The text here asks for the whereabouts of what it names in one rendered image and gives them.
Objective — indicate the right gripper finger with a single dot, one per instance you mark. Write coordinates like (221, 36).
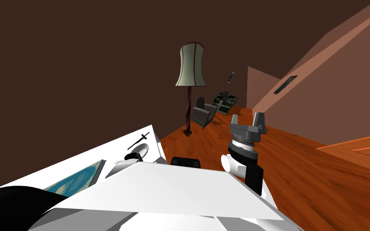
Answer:
(234, 120)
(258, 120)

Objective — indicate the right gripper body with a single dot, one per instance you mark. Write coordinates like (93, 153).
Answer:
(246, 133)

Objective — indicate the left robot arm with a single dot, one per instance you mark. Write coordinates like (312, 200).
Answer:
(8, 208)

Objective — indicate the dark green sofa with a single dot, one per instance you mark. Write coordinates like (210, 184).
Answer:
(226, 101)

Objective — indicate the grey armchair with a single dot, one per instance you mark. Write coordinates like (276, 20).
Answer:
(203, 115)

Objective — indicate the floor lamp with pale shade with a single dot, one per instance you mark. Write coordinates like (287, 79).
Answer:
(190, 65)

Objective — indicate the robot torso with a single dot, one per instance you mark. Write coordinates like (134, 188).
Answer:
(172, 192)

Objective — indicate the black thin knife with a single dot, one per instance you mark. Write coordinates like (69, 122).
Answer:
(138, 141)

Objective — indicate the white table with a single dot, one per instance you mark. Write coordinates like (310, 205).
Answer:
(92, 154)

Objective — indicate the blue picture book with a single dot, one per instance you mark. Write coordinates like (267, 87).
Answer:
(76, 181)

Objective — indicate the small framed wall picture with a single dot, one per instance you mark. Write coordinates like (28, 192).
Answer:
(231, 77)

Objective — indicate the long dark framed wall picture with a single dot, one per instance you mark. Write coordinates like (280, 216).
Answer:
(285, 84)

